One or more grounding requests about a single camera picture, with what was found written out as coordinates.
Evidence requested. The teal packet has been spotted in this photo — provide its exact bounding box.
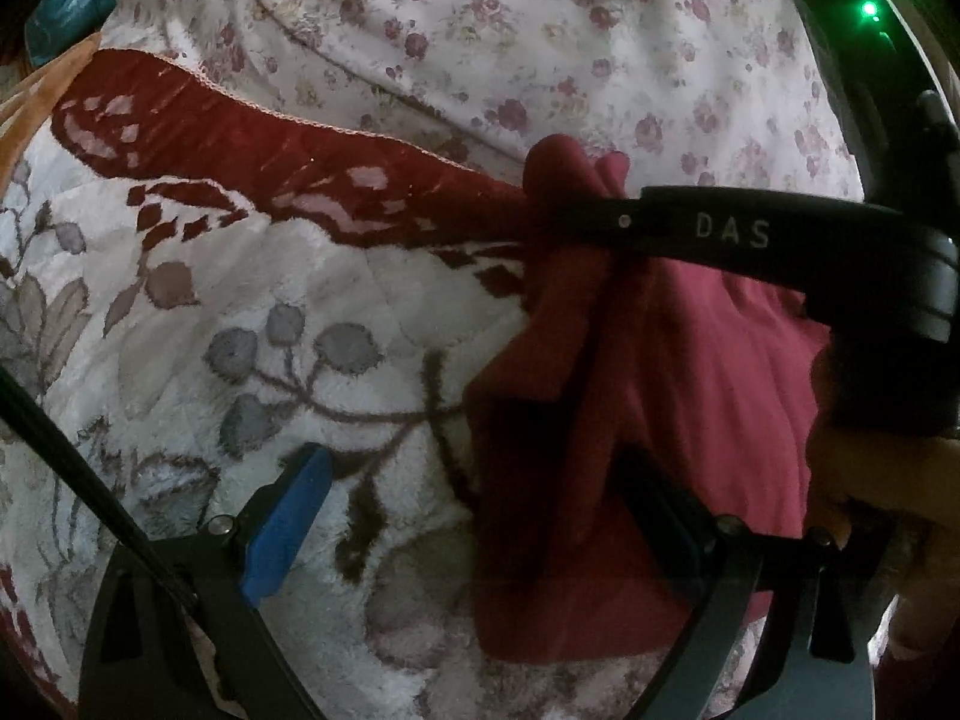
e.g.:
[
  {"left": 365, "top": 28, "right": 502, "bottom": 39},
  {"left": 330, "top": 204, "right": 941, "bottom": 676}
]
[{"left": 26, "top": 0, "right": 113, "bottom": 65}]

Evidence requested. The red and white fleece blanket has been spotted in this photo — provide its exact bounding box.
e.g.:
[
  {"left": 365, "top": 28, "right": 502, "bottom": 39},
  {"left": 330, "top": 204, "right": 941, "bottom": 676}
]
[{"left": 0, "top": 49, "right": 758, "bottom": 720}]

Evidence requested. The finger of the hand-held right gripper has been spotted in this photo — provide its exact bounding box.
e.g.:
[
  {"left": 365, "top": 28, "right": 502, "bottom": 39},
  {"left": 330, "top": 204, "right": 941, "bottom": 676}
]
[{"left": 600, "top": 186, "right": 931, "bottom": 316}]

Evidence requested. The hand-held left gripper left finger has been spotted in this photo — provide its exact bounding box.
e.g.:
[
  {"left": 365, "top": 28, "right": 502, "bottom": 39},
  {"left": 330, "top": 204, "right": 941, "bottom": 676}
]
[{"left": 79, "top": 442, "right": 335, "bottom": 720}]

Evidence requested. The orange cloth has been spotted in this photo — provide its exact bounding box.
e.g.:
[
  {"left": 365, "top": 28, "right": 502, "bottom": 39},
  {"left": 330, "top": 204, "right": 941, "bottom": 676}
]
[{"left": 0, "top": 34, "right": 102, "bottom": 188}]

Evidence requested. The dark red shirt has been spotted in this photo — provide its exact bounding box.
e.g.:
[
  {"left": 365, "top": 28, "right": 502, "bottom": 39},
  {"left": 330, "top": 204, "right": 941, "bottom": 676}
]
[{"left": 465, "top": 133, "right": 848, "bottom": 665}]

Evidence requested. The white floral bed sheet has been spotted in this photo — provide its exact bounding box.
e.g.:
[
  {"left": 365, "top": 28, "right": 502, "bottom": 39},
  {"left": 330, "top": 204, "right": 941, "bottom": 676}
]
[{"left": 97, "top": 0, "right": 871, "bottom": 203}]

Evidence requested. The black cable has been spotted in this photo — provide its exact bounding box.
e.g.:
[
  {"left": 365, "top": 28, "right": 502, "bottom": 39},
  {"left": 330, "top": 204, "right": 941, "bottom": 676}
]
[{"left": 0, "top": 367, "right": 200, "bottom": 608}]

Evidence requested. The person's right hand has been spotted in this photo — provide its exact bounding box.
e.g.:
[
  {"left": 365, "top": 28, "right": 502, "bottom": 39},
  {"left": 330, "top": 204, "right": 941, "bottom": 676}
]
[{"left": 806, "top": 426, "right": 960, "bottom": 661}]

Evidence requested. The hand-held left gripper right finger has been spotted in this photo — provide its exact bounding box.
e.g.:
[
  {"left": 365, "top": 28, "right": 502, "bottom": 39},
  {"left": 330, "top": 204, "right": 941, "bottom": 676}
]
[{"left": 615, "top": 450, "right": 875, "bottom": 720}]

